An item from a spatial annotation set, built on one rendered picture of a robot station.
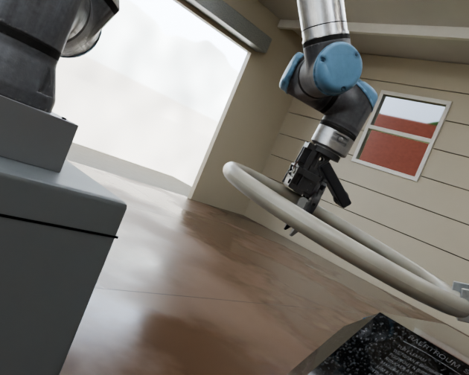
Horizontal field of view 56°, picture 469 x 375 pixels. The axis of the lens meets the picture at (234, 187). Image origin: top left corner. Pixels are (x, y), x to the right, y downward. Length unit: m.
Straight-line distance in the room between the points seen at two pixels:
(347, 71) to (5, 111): 0.58
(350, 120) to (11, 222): 0.70
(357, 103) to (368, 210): 7.23
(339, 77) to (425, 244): 6.95
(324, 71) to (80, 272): 0.55
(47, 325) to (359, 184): 7.86
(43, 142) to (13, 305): 0.25
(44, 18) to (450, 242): 7.20
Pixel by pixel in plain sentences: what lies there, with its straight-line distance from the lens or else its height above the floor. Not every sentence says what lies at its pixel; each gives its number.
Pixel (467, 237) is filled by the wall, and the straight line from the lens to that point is 7.56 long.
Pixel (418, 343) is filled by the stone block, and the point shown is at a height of 0.79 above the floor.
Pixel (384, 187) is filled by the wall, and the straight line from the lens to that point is 8.19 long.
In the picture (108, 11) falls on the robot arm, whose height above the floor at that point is 1.16.
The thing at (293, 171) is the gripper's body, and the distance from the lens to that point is 1.01.
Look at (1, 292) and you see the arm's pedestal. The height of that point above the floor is 0.68.
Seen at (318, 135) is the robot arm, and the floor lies 1.11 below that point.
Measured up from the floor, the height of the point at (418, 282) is 0.93.
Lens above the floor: 0.98
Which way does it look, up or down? 3 degrees down
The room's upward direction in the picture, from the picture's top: 23 degrees clockwise
